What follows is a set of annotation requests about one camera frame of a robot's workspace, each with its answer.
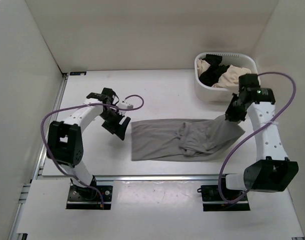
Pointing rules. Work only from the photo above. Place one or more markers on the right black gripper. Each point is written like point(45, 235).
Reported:
point(231, 116)

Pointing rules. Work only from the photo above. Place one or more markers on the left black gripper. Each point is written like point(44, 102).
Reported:
point(118, 129)

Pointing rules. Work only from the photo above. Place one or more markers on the grey trousers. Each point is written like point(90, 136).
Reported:
point(182, 140)

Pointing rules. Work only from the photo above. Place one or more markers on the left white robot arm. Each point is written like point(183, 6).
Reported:
point(65, 137)

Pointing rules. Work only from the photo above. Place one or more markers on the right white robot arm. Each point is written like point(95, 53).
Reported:
point(272, 170)

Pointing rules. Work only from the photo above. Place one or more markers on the white laundry basket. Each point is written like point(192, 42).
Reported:
point(221, 95)

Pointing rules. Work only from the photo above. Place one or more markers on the black garment in basket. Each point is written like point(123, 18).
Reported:
point(215, 70)

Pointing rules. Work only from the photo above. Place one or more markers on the small cream garment in basket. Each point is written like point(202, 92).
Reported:
point(202, 66)

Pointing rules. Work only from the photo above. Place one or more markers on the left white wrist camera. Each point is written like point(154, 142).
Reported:
point(124, 106)

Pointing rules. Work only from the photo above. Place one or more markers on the aluminium frame rail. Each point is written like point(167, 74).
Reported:
point(132, 178)

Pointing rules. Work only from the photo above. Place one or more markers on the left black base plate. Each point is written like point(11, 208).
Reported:
point(88, 199)

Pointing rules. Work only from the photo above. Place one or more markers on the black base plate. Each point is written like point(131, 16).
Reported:
point(88, 199)
point(212, 201)

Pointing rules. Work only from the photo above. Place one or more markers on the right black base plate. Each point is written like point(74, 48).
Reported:
point(212, 201)

